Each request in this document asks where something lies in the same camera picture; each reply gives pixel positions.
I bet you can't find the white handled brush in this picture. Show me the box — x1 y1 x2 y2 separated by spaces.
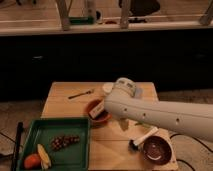
129 127 158 150

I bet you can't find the wooden table leg left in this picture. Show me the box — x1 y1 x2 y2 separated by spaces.
56 0 70 31

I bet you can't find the green plastic tray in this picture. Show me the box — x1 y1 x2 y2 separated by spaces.
17 117 90 171

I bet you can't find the orange bowl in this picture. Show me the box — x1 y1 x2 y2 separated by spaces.
85 99 111 124

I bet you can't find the dark brown bowl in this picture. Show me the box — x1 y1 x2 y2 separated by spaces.
142 136 172 165

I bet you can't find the wooden block eraser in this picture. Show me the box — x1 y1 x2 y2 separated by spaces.
89 101 104 119

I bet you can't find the wooden table leg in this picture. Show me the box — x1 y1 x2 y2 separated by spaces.
56 0 70 31
120 0 131 29

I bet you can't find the black cable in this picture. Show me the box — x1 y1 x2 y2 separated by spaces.
170 133 213 171

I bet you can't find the wooden table leg middle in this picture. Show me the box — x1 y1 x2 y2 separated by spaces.
120 0 131 29

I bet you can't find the white paper cup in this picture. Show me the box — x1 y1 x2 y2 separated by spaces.
102 82 114 95

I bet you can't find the dark grape bunch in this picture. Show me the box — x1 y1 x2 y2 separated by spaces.
51 135 80 151

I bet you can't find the yellow corn cob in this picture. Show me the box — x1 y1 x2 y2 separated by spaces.
37 144 51 170

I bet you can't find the black bar beside tray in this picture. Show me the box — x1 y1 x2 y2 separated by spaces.
10 122 23 171

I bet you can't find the black office chair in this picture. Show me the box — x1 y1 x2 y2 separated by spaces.
129 0 160 23

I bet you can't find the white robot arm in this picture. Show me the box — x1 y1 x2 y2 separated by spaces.
104 77 213 142

